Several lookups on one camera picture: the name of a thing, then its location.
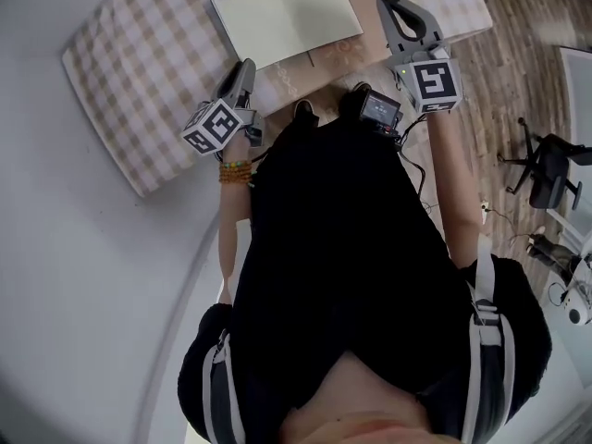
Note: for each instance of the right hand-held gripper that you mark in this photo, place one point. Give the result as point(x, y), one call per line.
point(435, 83)

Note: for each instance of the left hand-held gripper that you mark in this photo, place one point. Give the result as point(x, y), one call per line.
point(213, 127)

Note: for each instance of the notebook with blue cover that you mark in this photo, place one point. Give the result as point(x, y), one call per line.
point(287, 14)

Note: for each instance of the person's right forearm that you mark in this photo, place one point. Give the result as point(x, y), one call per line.
point(453, 178)

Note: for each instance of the person's left forearm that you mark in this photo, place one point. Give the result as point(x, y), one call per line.
point(231, 201)

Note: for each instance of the person's left black shoe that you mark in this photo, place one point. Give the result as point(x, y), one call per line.
point(305, 111)

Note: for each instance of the person's black shoe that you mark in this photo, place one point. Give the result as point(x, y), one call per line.
point(305, 111)
point(353, 97)

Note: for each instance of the checkered tablecloth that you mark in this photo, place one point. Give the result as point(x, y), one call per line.
point(148, 86)

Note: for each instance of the person's right black shoe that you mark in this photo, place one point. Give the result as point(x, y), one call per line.
point(353, 97)

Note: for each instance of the person's black clothing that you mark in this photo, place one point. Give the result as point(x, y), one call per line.
point(342, 248)

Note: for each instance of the white power strip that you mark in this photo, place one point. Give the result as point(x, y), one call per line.
point(484, 211)

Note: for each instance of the black office chair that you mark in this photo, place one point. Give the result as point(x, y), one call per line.
point(552, 174)

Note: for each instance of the person's face and neck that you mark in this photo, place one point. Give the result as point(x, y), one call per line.
point(361, 414)

